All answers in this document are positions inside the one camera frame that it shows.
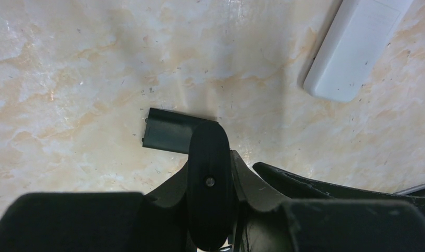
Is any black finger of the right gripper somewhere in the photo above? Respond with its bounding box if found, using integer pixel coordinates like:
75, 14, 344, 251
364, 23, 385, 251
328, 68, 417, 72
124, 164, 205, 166
253, 162, 425, 209

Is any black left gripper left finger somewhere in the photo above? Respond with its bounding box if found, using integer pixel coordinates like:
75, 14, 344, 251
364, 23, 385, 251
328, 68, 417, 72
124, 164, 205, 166
0, 193, 185, 251

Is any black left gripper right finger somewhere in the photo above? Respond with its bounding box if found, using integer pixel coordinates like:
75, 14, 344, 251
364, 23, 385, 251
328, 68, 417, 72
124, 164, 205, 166
233, 152, 425, 251

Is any black battery cover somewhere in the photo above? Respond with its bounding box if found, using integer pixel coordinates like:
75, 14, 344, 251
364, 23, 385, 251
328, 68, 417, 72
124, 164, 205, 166
142, 108, 208, 154

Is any white remote control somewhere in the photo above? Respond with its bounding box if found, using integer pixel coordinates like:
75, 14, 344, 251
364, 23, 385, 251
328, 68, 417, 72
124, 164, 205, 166
303, 0, 412, 102

